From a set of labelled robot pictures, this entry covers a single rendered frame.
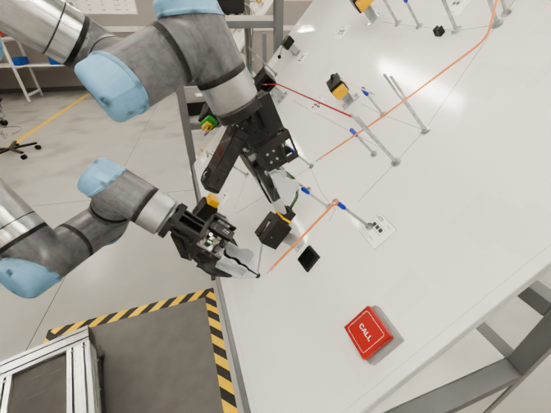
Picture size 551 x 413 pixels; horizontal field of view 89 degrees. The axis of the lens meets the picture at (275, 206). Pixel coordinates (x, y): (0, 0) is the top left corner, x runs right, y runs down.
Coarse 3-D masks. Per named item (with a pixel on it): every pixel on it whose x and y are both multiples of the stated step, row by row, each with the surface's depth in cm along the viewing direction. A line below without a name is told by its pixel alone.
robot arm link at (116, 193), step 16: (96, 160) 47; (80, 176) 46; (96, 176) 46; (112, 176) 47; (128, 176) 48; (96, 192) 46; (112, 192) 47; (128, 192) 47; (144, 192) 49; (96, 208) 49; (112, 208) 48; (128, 208) 48
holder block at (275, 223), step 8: (272, 216) 55; (264, 224) 56; (272, 224) 54; (280, 224) 54; (256, 232) 57; (264, 232) 55; (272, 232) 54; (280, 232) 55; (288, 232) 56; (264, 240) 54; (272, 240) 55; (280, 240) 56
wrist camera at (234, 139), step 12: (228, 132) 45; (240, 132) 43; (228, 144) 43; (240, 144) 44; (216, 156) 45; (228, 156) 44; (216, 168) 44; (228, 168) 45; (204, 180) 45; (216, 180) 45; (216, 192) 46
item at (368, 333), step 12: (360, 312) 40; (372, 312) 39; (348, 324) 40; (360, 324) 39; (372, 324) 38; (384, 324) 38; (360, 336) 38; (372, 336) 37; (384, 336) 36; (360, 348) 38; (372, 348) 37
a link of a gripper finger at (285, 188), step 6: (270, 174) 48; (276, 174) 48; (276, 180) 48; (282, 180) 49; (288, 180) 50; (294, 180) 50; (264, 186) 47; (276, 186) 49; (282, 186) 49; (288, 186) 50; (294, 186) 50; (282, 192) 50; (288, 192) 50; (294, 192) 51; (270, 198) 50; (282, 198) 50; (288, 198) 51; (276, 204) 50; (282, 204) 50; (276, 210) 52; (282, 210) 51
